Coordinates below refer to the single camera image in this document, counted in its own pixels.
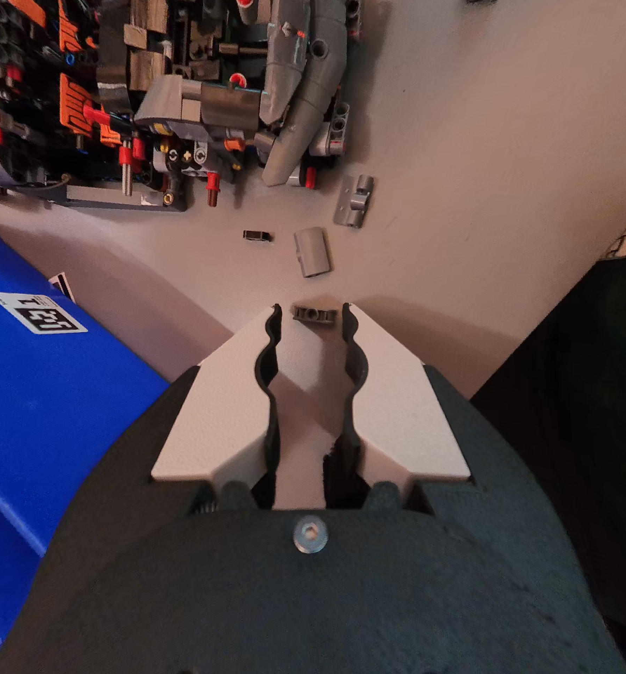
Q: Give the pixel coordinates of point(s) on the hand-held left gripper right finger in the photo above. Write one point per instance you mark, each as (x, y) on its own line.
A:
(407, 416)

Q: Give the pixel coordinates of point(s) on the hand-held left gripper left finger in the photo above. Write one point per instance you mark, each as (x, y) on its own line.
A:
(212, 416)

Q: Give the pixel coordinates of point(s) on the dark grey lego connector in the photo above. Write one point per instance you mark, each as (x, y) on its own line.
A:
(314, 314)

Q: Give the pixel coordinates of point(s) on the blue bin white label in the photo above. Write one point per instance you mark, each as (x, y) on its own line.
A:
(43, 421)

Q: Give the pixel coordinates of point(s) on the small black lego connector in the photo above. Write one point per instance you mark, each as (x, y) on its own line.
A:
(257, 235)

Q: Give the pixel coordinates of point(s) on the light grey curved lego panel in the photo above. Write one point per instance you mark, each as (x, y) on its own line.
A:
(312, 253)

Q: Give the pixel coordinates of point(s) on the grey lego connector block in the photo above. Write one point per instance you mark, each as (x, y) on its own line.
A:
(354, 203)

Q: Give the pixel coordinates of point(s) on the partly built lego car model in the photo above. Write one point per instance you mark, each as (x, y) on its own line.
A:
(160, 95)

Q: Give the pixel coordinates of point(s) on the black white striped card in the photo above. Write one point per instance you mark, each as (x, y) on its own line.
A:
(63, 287)

